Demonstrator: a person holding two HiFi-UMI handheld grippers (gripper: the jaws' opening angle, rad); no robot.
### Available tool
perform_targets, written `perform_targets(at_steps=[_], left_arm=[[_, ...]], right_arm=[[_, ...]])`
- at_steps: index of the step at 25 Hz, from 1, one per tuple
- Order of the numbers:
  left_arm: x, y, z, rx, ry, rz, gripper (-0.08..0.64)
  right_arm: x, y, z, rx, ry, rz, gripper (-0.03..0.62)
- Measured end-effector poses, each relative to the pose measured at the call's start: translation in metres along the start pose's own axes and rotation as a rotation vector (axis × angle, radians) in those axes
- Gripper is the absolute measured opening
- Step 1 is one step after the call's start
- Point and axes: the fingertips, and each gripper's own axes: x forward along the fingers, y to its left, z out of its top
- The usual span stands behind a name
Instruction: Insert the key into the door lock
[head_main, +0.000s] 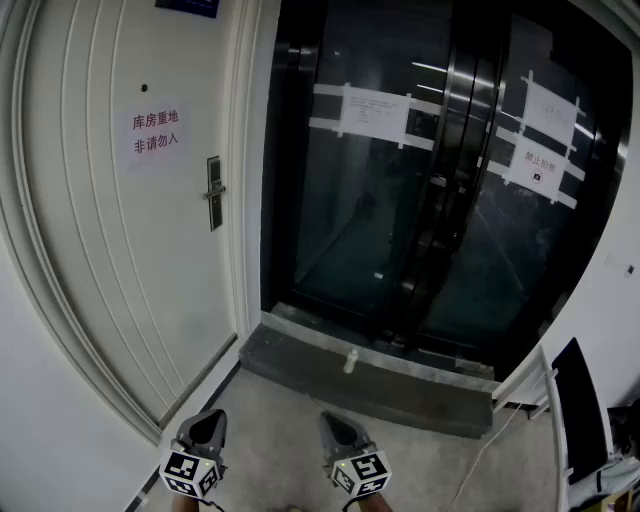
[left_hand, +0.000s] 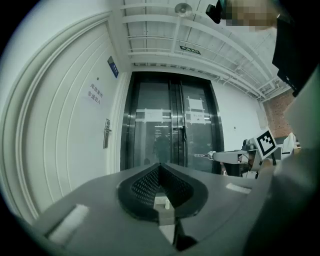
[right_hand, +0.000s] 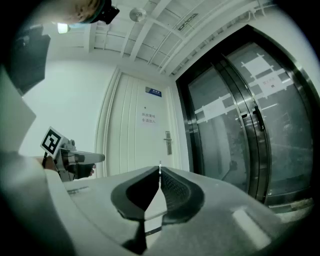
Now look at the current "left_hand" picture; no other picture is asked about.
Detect person's head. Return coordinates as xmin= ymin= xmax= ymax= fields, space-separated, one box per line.
xmin=217 ymin=0 xmax=280 ymax=32

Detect small white paper notice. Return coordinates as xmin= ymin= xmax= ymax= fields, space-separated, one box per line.
xmin=190 ymin=112 xmax=205 ymax=125

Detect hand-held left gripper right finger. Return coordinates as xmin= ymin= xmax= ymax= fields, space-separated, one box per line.
xmin=159 ymin=162 xmax=261 ymax=256

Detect round ceiling light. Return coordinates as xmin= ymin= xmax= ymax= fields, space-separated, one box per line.
xmin=174 ymin=2 xmax=193 ymax=18

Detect dark metal door lock plate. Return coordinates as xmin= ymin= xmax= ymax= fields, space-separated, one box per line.
xmin=103 ymin=118 xmax=113 ymax=150

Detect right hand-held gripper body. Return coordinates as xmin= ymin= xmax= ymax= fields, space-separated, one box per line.
xmin=212 ymin=128 xmax=283 ymax=179

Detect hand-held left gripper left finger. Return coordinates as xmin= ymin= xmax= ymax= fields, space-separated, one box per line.
xmin=32 ymin=162 xmax=176 ymax=256

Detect blue door name plate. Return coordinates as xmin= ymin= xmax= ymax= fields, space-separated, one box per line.
xmin=107 ymin=55 xmax=120 ymax=79

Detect black head-mounted camera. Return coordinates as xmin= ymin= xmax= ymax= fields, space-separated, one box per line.
xmin=205 ymin=0 xmax=223 ymax=25

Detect black framed glass door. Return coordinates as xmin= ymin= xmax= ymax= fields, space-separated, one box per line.
xmin=119 ymin=71 xmax=225 ymax=174

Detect green exit sign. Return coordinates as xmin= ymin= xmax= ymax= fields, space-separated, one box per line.
xmin=179 ymin=45 xmax=202 ymax=56

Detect taped blank white paper square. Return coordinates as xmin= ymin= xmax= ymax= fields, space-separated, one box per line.
xmin=186 ymin=96 xmax=205 ymax=112

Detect person's black shirt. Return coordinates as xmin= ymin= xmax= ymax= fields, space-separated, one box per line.
xmin=271 ymin=13 xmax=320 ymax=98

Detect white garment on chair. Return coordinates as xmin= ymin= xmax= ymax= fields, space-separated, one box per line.
xmin=281 ymin=132 xmax=300 ymax=161

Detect white ceiling pipe rack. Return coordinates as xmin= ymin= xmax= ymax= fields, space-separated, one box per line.
xmin=119 ymin=0 xmax=293 ymax=101

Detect white door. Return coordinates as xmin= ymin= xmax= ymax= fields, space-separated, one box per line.
xmin=14 ymin=21 xmax=121 ymax=218

